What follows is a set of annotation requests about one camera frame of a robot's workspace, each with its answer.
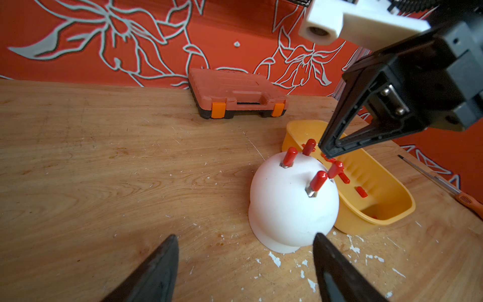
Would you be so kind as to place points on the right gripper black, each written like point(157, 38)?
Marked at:
point(430, 80)

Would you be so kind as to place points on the red sleeve on screw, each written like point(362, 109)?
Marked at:
point(316, 183)
point(309, 147)
point(289, 158)
point(336, 169)

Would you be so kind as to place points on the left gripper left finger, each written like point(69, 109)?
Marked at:
point(154, 279)

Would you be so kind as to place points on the yellow plastic tray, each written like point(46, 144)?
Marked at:
point(370, 196)

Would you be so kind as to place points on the orange tool case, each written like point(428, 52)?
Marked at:
point(222, 94)

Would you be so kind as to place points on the orange handled screwdriver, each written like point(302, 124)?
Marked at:
point(463, 198)

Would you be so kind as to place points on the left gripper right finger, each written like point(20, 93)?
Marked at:
point(338, 280)

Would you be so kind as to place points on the white dome with screws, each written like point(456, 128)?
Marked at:
point(282, 215)

